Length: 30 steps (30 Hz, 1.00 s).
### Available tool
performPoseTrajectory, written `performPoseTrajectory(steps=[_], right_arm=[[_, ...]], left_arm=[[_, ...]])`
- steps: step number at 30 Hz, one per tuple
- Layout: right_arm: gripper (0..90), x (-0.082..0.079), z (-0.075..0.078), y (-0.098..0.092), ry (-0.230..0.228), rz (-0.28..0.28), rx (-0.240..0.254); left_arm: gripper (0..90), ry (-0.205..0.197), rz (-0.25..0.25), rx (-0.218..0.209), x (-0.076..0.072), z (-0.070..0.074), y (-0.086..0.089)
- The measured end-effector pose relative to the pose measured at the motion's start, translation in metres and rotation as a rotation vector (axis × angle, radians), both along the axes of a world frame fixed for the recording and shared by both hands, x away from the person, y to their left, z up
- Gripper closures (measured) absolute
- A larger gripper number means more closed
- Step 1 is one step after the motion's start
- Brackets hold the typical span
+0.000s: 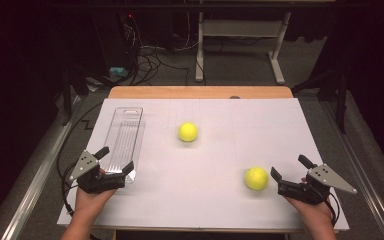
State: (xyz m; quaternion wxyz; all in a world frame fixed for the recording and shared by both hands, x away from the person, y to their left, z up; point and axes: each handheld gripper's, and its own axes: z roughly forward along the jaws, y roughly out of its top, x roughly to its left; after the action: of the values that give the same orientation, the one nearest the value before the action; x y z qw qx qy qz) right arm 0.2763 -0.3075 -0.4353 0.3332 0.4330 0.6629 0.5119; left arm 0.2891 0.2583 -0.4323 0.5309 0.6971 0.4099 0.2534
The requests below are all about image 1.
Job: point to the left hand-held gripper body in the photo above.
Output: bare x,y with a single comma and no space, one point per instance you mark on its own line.
86,166

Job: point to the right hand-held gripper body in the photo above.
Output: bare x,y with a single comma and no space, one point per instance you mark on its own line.
323,176

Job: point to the yellow tennis ball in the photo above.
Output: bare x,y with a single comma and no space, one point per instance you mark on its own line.
188,132
256,178

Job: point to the clear plastic tray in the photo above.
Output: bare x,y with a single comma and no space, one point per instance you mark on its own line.
126,136

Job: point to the person's left hand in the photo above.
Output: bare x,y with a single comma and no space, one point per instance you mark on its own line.
88,203

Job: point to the person's right hand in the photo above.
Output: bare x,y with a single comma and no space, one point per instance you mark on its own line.
316,215

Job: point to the white board mat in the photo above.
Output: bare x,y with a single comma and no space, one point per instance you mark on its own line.
196,186

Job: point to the black stand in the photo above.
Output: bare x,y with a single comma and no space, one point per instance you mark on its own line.
76,83
340,96

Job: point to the teal small box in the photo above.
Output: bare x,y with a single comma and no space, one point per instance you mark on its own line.
118,71

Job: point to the wooden table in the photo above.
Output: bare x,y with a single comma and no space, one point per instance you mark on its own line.
200,92

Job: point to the black computer tower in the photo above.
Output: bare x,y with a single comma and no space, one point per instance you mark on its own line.
116,36

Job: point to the aluminium rail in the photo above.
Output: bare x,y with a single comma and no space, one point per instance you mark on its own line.
363,166
36,173

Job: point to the white metal desk frame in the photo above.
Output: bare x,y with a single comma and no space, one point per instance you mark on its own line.
243,28

